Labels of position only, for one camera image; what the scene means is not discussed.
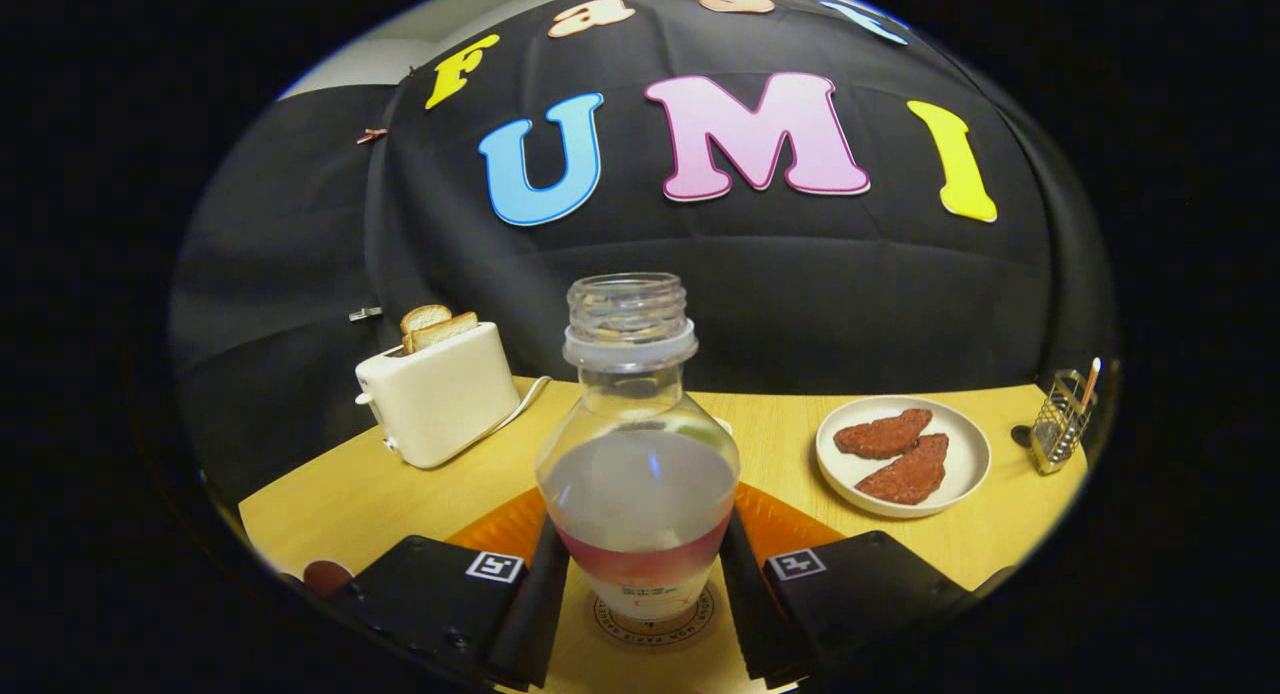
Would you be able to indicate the cream toaster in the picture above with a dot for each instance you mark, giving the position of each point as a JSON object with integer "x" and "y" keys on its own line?
{"x": 440, "y": 399}

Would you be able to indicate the white round plate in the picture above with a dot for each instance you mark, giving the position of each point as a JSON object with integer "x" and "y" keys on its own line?
{"x": 965, "y": 459}

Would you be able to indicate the clear juice bottle red label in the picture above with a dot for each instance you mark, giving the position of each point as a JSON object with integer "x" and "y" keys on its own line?
{"x": 640, "y": 494}

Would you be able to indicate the white cloth clip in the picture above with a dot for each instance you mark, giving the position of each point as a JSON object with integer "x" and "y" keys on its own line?
{"x": 365, "y": 314}

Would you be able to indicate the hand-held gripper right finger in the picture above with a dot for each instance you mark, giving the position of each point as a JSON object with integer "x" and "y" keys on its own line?
{"x": 860, "y": 584}

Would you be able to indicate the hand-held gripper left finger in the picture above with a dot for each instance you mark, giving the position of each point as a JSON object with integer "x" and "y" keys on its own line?
{"x": 440, "y": 594}

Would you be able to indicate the wooden table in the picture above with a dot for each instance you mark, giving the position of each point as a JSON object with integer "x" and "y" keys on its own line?
{"x": 780, "y": 534}

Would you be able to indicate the white divided grain tray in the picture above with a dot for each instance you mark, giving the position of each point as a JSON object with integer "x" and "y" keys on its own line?
{"x": 724, "y": 426}

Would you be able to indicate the round printed coaster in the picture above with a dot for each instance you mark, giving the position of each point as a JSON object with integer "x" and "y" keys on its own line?
{"x": 605, "y": 619}

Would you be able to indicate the red cloth clip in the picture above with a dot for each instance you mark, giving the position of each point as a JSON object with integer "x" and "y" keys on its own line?
{"x": 371, "y": 134}

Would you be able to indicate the red meat slice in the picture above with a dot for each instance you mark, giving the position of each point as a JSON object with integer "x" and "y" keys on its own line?
{"x": 910, "y": 474}
{"x": 880, "y": 436}

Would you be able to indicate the toast slice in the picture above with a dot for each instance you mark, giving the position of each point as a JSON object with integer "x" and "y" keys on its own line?
{"x": 425, "y": 317}
{"x": 445, "y": 331}

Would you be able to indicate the black backdrop cloth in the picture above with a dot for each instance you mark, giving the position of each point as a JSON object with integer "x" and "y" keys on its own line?
{"x": 850, "y": 294}

